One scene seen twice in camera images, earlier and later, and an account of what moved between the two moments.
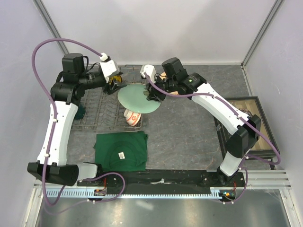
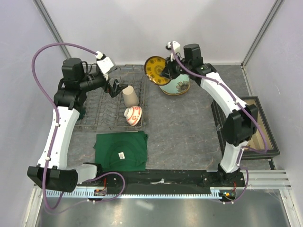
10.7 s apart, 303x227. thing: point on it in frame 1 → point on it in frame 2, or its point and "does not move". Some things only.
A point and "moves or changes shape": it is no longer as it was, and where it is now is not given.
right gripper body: [167, 84] → [175, 68]
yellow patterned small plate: [118, 79] → [154, 66]
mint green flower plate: [131, 97] moves or changes shape
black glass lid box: [250, 106] does not move
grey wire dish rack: [103, 110] does not move
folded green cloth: [121, 152] does not move
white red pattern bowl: [132, 117] does not move
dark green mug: [81, 112] does not move
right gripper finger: [155, 95] → [166, 73]
